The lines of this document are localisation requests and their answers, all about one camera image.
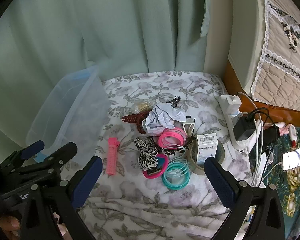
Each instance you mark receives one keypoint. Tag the white charger plug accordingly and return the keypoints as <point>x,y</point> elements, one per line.
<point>232,102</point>

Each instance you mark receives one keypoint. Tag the pink round pocket mirror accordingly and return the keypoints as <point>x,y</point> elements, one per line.
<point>152,175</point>

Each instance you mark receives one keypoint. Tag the white medicine box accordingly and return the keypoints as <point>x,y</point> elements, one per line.
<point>206,150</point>

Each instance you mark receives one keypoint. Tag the person's left hand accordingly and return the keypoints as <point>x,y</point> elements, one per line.
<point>7,223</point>

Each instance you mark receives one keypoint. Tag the pale green curtain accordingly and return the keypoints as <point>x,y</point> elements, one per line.
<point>90,30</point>

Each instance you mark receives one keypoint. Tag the pink hair roller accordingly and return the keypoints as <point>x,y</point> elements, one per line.
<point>112,157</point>

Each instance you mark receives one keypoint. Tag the white square plastic frame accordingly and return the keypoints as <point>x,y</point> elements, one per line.
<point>192,130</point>

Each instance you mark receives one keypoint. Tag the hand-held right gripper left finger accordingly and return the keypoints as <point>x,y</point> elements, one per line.
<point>88,180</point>

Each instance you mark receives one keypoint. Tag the small black hair clip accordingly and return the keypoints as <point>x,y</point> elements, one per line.
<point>175,101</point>

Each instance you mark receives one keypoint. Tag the red-brown hair claw clip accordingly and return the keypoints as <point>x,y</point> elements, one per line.
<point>135,118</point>

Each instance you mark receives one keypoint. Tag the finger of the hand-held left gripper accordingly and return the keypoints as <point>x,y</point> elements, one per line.
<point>35,147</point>
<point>62,152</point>

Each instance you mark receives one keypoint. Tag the green floral cloth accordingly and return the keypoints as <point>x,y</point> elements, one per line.
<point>289,192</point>

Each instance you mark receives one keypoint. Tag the clear plastic bangles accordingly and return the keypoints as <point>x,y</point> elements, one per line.
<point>181,148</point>

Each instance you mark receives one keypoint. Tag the clear plastic bag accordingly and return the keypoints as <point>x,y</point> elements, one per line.
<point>141,106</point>

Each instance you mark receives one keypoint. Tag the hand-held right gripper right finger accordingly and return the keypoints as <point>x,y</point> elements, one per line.
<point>219,182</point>

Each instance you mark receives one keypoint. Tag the black power adapter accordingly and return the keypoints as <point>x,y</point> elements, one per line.
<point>243,130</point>

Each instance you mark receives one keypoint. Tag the floral blanket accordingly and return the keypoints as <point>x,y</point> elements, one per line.
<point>140,200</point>

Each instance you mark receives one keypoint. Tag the clear plastic container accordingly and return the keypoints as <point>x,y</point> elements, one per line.
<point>72,105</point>

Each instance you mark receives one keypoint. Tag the white appliance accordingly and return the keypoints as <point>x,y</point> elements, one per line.
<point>244,42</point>

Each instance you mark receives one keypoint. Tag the leopard print scrunchie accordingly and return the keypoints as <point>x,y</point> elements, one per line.
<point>146,152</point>

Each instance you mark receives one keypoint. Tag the quilted lace-trimmed cover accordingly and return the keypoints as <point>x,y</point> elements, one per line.
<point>277,67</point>

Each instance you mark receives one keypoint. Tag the tape roll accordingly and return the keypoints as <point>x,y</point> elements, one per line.
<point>221,155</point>

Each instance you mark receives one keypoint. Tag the pink and white toy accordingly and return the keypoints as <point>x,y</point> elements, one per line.
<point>292,132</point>

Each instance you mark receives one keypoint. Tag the wooden board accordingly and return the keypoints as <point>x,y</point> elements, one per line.
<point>289,115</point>

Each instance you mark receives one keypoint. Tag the smartphone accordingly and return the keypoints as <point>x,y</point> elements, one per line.
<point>295,157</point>

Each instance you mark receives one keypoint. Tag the pink round lid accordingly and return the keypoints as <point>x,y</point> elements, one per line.
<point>176,131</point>

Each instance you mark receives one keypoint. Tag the teal bangles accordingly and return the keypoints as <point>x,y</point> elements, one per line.
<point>166,177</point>

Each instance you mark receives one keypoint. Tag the white power strip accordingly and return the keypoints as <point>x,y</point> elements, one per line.
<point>229,125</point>

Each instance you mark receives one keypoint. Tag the white paper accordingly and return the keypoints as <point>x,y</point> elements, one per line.
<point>162,120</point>

